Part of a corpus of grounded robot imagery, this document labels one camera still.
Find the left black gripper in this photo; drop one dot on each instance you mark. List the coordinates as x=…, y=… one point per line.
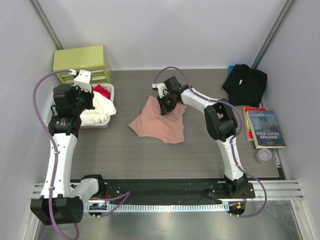
x=90, y=96

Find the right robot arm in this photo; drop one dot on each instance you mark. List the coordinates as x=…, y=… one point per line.
x=221, y=125

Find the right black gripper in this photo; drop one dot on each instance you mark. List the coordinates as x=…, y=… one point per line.
x=164, y=108

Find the right aluminium corner post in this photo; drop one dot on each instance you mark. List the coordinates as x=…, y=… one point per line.
x=280, y=19

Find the red green garment in basket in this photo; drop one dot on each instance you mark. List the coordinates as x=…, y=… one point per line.
x=103, y=91

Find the yellow-green drawer box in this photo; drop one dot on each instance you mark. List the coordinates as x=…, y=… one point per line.
x=89, y=58

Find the pink printed t-shirt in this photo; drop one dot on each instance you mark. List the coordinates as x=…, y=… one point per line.
x=168, y=128

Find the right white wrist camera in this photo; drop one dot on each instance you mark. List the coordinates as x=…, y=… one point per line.
x=161, y=88

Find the clear plastic cup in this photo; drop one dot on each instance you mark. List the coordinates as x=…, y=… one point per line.
x=263, y=155

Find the aluminium corner post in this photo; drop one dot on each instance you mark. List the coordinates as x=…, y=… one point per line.
x=46, y=24
x=280, y=19

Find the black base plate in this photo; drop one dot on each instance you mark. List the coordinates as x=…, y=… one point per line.
x=168, y=192

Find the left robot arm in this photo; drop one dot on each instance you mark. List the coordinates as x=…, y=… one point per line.
x=58, y=199

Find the blue garment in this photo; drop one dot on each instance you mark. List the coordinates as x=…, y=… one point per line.
x=230, y=69

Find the white t-shirt in basket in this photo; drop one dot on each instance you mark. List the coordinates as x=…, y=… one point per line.
x=104, y=108

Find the black t-shirt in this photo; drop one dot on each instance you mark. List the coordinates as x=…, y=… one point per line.
x=245, y=86

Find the aluminium frame rail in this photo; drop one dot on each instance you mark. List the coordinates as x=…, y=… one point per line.
x=277, y=190

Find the left aluminium corner post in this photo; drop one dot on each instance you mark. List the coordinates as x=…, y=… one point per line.
x=46, y=24

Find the dark blue book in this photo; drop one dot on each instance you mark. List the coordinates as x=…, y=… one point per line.
x=265, y=129

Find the slotted cable duct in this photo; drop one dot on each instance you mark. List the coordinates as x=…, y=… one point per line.
x=99, y=207

